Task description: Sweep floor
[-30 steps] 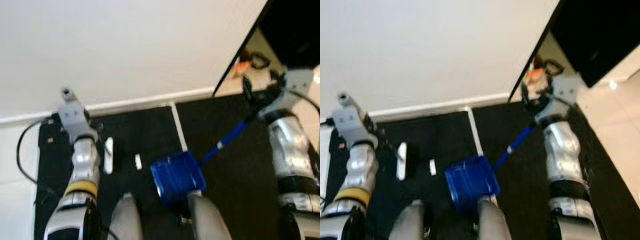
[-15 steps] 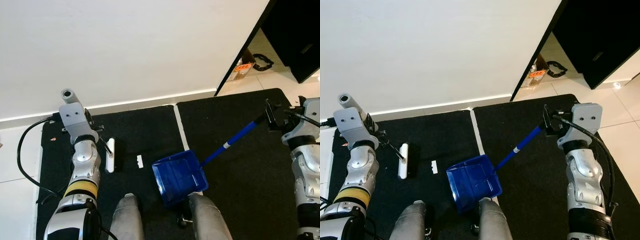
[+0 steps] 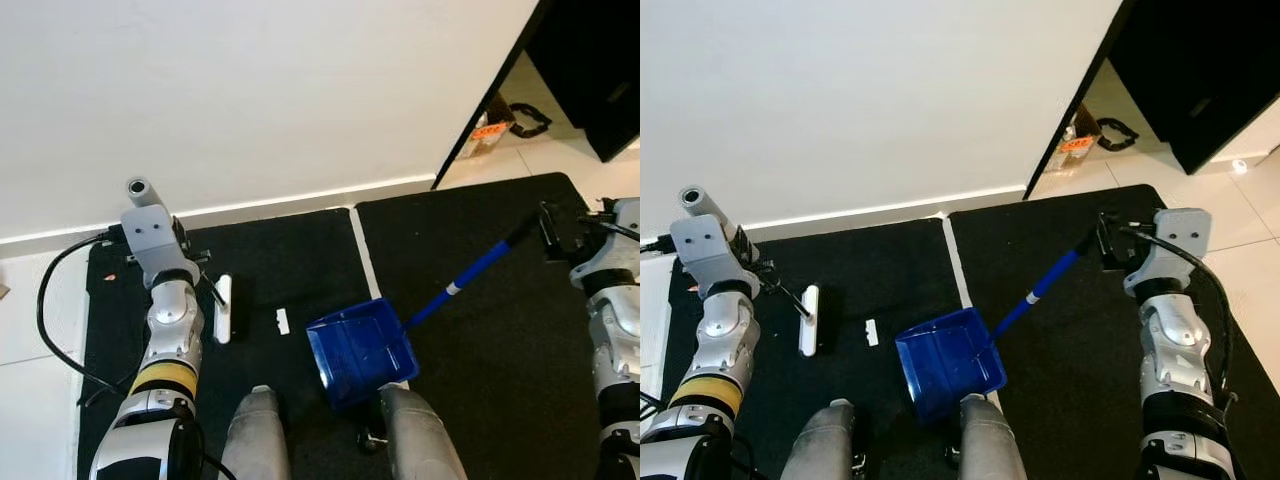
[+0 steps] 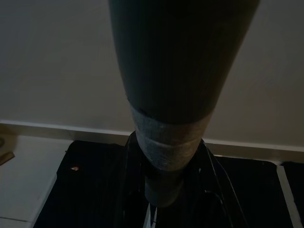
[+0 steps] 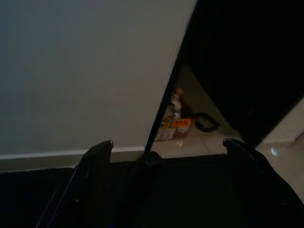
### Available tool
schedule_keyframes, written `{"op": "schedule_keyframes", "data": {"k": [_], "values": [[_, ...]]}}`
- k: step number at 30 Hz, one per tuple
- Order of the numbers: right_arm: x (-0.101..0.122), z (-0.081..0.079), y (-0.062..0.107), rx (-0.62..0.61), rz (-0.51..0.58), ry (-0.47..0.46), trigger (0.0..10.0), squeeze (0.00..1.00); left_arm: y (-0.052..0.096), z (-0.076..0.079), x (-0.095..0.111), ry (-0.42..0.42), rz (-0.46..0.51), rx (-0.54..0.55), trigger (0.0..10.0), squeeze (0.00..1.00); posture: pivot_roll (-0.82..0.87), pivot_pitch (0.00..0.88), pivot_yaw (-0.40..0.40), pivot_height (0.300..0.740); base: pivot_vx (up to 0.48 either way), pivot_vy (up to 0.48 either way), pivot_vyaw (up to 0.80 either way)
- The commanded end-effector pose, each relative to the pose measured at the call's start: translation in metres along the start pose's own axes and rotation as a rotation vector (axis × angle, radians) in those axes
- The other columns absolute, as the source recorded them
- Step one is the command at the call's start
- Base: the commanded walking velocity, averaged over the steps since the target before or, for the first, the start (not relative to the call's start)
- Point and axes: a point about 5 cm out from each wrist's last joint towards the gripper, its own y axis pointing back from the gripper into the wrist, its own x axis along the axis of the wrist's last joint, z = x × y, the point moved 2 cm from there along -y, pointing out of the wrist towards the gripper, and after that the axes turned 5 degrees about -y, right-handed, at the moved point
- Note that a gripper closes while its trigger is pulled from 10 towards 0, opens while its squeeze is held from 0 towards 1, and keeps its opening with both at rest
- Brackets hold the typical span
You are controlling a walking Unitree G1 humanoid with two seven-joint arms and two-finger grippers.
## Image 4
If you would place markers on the small wooden piece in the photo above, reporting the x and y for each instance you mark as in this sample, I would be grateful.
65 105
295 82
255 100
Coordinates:
7 158

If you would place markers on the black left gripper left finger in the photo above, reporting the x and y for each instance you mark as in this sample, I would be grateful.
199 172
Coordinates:
133 190

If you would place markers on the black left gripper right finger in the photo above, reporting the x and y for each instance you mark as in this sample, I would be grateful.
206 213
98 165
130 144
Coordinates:
206 202

